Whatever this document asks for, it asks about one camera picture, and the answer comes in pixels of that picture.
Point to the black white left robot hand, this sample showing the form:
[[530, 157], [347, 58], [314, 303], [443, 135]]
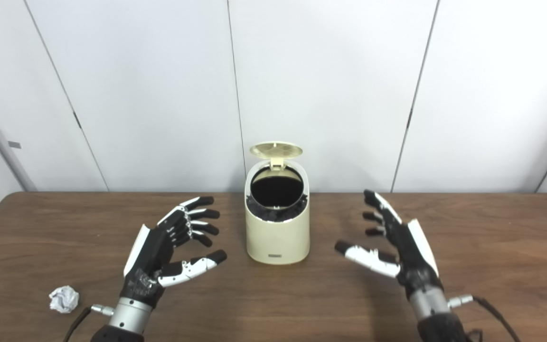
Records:
[[150, 256]]

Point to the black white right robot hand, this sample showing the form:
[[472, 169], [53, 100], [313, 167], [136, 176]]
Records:
[[413, 259]]

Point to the white paper ball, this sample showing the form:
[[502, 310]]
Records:
[[64, 299]]

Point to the cream round bin lid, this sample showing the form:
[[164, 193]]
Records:
[[276, 149]]

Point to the cream-colored bin body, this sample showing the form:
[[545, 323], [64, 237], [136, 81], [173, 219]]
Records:
[[277, 237]]

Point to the black bin liner bag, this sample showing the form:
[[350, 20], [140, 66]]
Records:
[[276, 192]]

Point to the grey wall corner post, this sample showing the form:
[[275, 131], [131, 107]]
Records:
[[24, 183]]

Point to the small grey wall tag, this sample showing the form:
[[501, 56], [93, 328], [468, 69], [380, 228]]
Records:
[[14, 145]]

